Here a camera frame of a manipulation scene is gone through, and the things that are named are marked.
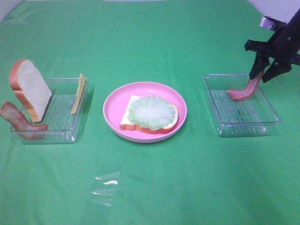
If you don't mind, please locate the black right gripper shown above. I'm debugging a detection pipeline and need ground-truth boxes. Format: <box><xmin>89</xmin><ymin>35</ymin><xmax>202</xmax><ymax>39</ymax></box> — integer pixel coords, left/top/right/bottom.
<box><xmin>244</xmin><ymin>11</ymin><xmax>300</xmax><ymax>83</ymax></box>

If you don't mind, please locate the bacon strip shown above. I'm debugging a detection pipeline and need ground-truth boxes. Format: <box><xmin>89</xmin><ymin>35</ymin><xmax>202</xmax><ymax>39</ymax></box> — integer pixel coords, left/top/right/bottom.
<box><xmin>0</xmin><ymin>101</ymin><xmax>48</xmax><ymax>132</ymax></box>
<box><xmin>228</xmin><ymin>71</ymin><xmax>264</xmax><ymax>101</ymax></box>

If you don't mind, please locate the green lettuce leaf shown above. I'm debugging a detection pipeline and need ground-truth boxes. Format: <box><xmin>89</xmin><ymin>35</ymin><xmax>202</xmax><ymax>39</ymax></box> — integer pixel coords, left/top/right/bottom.
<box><xmin>127</xmin><ymin>95</ymin><xmax>178</xmax><ymax>131</ymax></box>

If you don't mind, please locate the bread slice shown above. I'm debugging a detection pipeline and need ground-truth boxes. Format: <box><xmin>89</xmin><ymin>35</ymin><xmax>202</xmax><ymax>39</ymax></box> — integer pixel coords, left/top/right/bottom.
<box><xmin>9</xmin><ymin>59</ymin><xmax>52</xmax><ymax>122</ymax></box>
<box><xmin>119</xmin><ymin>94</ymin><xmax>180</xmax><ymax>135</ymax></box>

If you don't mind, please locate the yellow cheese slice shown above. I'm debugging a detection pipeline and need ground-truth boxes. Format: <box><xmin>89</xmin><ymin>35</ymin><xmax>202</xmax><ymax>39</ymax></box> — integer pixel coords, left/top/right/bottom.
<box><xmin>70</xmin><ymin>73</ymin><xmax>86</xmax><ymax>115</ymax></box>

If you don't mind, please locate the right clear plastic tray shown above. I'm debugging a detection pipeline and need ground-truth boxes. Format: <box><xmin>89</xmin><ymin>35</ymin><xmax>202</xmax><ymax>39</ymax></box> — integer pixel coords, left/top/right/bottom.
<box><xmin>204</xmin><ymin>74</ymin><xmax>281</xmax><ymax>137</ymax></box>

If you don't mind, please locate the clear plastic tray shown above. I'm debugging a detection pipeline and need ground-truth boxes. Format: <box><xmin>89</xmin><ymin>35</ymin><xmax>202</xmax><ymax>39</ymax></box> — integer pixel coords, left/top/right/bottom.
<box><xmin>10</xmin><ymin>78</ymin><xmax>88</xmax><ymax>144</ymax></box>
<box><xmin>204</xmin><ymin>74</ymin><xmax>281</xmax><ymax>137</ymax></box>

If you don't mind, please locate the green tablecloth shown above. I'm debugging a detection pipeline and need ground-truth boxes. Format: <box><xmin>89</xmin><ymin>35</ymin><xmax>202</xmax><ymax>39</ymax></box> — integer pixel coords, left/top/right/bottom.
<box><xmin>0</xmin><ymin>0</ymin><xmax>300</xmax><ymax>225</ymax></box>

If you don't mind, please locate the pink round plate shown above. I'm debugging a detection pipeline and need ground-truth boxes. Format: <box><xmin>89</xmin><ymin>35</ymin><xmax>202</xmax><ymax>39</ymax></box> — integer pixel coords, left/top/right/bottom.
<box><xmin>103</xmin><ymin>82</ymin><xmax>188</xmax><ymax>143</ymax></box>

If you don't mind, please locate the clear tape patch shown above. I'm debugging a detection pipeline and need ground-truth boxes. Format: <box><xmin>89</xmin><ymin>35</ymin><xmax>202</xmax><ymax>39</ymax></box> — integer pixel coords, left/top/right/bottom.
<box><xmin>90</xmin><ymin>163</ymin><xmax>121</xmax><ymax>207</ymax></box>

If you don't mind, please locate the left clear plastic tray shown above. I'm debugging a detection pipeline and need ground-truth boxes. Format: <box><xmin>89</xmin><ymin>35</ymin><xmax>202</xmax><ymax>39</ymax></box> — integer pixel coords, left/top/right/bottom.
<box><xmin>10</xmin><ymin>78</ymin><xmax>88</xmax><ymax>144</ymax></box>

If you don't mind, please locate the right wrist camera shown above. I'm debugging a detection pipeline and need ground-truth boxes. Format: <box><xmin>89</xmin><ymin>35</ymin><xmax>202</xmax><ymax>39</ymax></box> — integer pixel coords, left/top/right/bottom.
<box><xmin>260</xmin><ymin>16</ymin><xmax>287</xmax><ymax>31</ymax></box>

